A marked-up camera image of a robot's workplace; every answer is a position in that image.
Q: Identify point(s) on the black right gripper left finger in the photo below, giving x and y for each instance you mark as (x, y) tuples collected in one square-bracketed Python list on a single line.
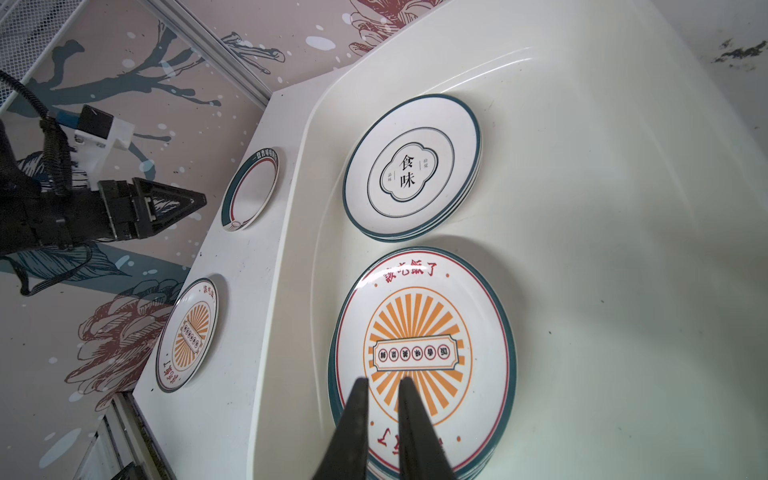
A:
[(347, 454)]

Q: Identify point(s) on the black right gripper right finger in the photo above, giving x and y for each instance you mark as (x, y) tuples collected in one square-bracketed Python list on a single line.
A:
[(421, 456)]

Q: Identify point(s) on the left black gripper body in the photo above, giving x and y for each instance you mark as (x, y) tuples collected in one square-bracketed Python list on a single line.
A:
[(108, 213)]

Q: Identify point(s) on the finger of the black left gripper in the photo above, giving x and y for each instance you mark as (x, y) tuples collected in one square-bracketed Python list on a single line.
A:
[(153, 195), (157, 222)]

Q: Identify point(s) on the orange sunburst plate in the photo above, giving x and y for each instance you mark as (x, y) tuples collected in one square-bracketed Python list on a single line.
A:
[(427, 315), (187, 336)]

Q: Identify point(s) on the white plate black emblem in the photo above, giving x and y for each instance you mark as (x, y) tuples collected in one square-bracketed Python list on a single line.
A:
[(412, 168)]

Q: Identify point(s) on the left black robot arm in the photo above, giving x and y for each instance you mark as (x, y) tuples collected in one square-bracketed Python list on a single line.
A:
[(18, 194)]

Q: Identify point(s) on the white plastic bin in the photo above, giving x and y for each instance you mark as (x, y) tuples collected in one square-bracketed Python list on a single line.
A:
[(620, 214)]

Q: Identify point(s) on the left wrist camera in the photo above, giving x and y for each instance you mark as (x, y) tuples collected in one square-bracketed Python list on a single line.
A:
[(97, 133)]

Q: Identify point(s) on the green red ring plate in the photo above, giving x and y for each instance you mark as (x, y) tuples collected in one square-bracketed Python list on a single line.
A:
[(250, 190)]

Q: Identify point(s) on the white wire mesh basket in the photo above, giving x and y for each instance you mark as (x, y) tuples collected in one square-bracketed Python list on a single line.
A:
[(30, 29)]

